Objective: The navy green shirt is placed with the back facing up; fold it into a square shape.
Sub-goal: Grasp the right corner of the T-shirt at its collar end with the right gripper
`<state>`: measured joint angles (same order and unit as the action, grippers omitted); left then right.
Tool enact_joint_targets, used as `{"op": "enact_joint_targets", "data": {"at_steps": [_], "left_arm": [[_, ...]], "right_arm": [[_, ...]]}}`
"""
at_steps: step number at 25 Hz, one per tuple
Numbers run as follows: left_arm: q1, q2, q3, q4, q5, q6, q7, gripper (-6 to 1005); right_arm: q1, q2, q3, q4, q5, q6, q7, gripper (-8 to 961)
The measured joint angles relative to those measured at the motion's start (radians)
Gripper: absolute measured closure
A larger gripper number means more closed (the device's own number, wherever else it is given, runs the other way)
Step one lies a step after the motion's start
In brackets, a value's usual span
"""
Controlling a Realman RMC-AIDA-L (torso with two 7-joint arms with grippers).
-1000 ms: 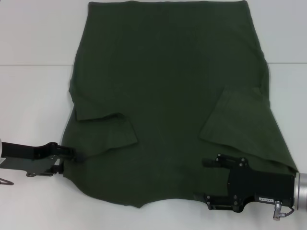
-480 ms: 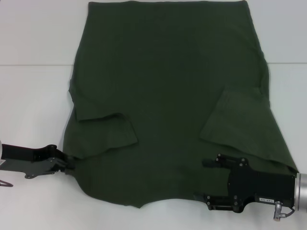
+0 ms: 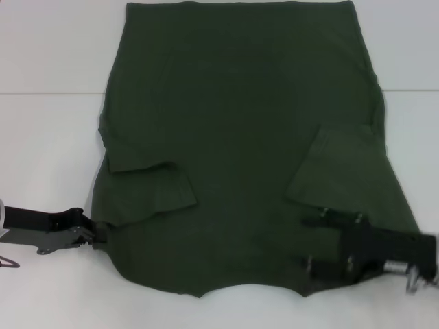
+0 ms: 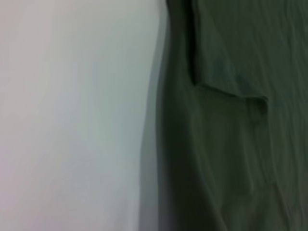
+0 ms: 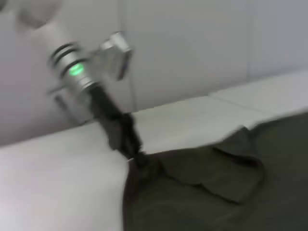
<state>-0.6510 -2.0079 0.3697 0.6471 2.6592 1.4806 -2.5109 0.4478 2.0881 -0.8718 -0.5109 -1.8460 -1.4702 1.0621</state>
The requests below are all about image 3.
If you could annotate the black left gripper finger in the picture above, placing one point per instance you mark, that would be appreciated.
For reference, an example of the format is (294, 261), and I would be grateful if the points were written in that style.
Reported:
(100, 234)

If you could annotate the dark green t-shirt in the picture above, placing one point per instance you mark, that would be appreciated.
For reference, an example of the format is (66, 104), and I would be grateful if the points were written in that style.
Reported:
(240, 137)

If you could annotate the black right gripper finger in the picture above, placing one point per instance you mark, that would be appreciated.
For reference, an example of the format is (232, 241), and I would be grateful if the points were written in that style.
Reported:
(329, 269)
(329, 219)

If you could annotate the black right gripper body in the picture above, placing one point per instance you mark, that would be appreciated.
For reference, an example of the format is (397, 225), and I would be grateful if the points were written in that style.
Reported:
(384, 246)

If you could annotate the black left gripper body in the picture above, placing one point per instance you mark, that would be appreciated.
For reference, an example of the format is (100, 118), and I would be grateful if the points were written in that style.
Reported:
(51, 229)

